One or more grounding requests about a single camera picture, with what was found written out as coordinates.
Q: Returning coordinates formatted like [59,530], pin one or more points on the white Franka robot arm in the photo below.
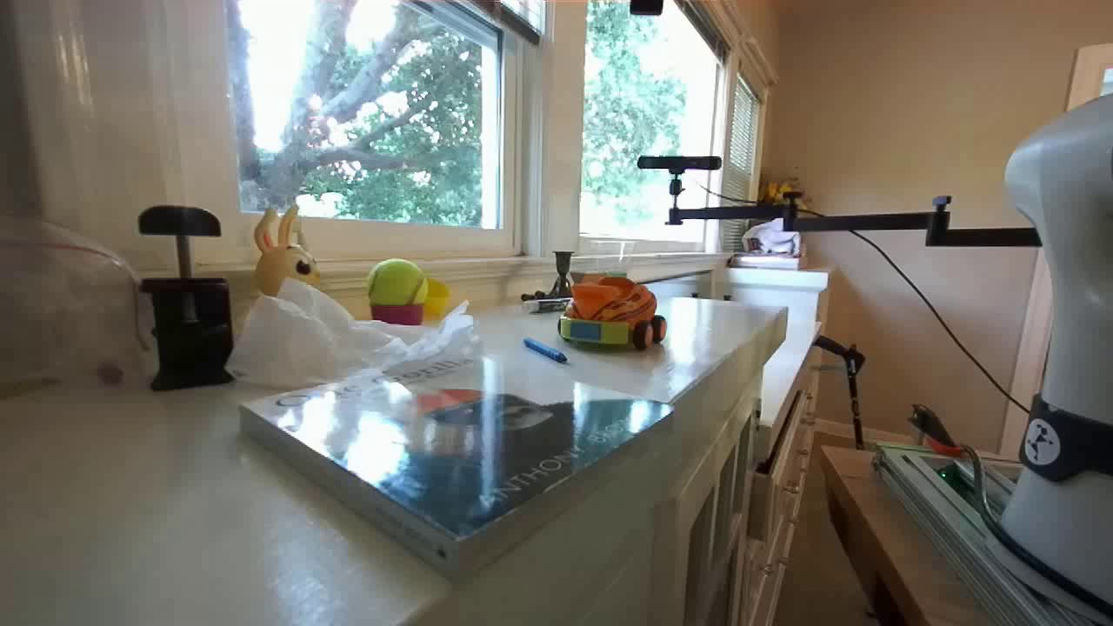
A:
[1072,348]

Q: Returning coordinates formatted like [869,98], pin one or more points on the orange toy car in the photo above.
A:
[610,308]

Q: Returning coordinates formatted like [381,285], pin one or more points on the white counter cabinet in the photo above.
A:
[708,507]

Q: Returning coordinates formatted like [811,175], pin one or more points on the marker pen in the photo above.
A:
[545,348]

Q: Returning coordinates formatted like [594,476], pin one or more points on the black cup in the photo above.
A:
[562,273]

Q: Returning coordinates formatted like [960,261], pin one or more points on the small yellow bowl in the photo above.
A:
[437,300]

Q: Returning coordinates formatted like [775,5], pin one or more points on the small pink cup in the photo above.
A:
[399,315]

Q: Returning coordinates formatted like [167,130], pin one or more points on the yellow-green tennis ball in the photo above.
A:
[394,282]

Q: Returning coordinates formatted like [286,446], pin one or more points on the white crumpled bag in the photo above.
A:
[770,237]

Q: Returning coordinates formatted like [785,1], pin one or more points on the yellow flower ornament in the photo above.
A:
[785,192]

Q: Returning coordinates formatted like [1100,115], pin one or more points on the white crumpled cloth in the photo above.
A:
[301,333]

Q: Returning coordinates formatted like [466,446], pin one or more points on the black clamp stand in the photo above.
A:
[853,376]

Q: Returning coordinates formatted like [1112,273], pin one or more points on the window blind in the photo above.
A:
[487,19]

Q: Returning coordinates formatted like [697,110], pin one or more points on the small black box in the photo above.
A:
[644,5]

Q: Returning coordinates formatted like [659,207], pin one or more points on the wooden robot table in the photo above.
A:
[880,534]

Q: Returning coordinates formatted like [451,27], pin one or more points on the clear plastic bag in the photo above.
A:
[72,315]

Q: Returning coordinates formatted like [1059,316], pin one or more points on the black stereo camera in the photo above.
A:
[678,165]

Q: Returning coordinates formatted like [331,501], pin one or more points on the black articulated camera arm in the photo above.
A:
[857,221]

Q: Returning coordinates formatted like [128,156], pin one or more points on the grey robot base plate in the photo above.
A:
[950,507]

